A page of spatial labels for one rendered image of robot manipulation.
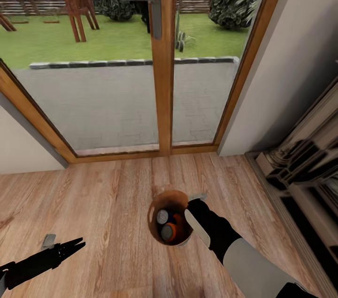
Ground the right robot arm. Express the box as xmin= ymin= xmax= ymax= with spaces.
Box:
xmin=184 ymin=191 xmax=318 ymax=298

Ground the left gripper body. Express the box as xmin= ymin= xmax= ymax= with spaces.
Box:
xmin=26 ymin=243 xmax=60 ymax=280

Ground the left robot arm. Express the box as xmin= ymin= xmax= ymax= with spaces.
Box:
xmin=0 ymin=234 xmax=85 ymax=298

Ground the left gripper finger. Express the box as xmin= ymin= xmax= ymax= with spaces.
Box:
xmin=58 ymin=238 xmax=83 ymax=252
xmin=58 ymin=242 xmax=85 ymax=265

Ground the trash can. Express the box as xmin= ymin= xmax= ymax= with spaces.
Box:
xmin=147 ymin=190 xmax=194 ymax=247

